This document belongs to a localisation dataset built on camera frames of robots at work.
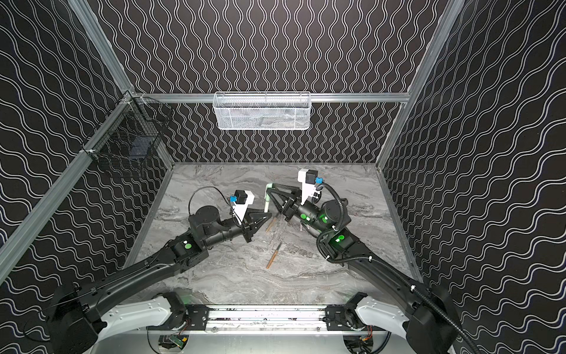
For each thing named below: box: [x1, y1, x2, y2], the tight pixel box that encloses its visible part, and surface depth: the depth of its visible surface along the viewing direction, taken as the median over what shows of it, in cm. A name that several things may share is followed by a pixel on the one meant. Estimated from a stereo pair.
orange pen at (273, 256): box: [266, 241, 283, 270], surface depth 90 cm
